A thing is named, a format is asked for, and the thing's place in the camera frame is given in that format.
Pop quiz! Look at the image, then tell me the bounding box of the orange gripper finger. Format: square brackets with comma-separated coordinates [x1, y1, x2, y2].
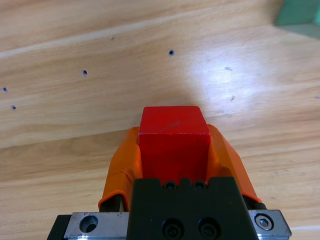
[206, 123, 263, 205]
[97, 126, 143, 213]

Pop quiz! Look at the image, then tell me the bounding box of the red wooden cube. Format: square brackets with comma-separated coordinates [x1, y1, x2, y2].
[136, 106, 211, 187]

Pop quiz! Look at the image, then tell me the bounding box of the green wooden cube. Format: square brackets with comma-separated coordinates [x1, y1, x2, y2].
[273, 0, 320, 40]

